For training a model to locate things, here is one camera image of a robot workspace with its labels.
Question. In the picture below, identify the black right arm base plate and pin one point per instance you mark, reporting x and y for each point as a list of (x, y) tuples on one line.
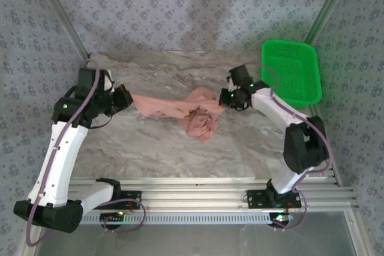
[(258, 197)]

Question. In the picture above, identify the pink t-shirt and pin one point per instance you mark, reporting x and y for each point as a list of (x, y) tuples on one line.
[(168, 107)]

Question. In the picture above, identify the grey metal sheet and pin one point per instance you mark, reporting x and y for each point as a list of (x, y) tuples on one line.
[(195, 238)]

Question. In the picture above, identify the green plastic basket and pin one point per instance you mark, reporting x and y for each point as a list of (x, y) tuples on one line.
[(295, 73)]

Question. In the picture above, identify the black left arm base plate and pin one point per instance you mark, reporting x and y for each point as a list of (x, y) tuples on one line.
[(127, 194)]

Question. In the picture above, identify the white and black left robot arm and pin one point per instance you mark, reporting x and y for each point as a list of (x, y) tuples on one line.
[(60, 160)]

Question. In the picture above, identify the aluminium rail frame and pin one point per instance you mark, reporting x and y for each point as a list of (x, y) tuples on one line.
[(195, 196)]

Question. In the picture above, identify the aluminium frame post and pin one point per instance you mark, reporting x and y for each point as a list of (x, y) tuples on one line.
[(325, 13), (62, 13)]

